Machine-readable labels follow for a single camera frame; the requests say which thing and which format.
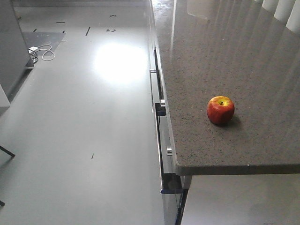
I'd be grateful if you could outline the grey cabinet at left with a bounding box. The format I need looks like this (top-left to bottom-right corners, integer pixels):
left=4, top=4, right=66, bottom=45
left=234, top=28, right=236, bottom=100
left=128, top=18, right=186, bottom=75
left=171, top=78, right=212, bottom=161
left=0, top=0, right=30, bottom=112

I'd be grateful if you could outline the dark speckled stone counter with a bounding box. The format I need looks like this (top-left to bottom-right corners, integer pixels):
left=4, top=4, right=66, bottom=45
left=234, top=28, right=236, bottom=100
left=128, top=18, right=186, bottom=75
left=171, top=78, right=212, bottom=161
left=152, top=0, right=300, bottom=175

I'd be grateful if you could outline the white power adapter with cable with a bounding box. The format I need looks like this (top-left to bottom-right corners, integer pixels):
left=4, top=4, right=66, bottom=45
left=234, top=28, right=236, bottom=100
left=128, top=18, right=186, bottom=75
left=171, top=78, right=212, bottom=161
left=28, top=44, right=55, bottom=64

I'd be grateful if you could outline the silver drawer handle knob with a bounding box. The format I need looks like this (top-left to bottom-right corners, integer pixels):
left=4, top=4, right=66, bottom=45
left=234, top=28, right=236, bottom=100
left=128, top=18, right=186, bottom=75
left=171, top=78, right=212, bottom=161
left=160, top=99, right=166, bottom=107

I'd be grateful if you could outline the red yellow apple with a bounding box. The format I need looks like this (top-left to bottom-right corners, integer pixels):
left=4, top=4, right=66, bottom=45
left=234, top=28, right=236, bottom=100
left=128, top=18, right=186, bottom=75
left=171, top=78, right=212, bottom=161
left=207, top=96, right=235, bottom=125

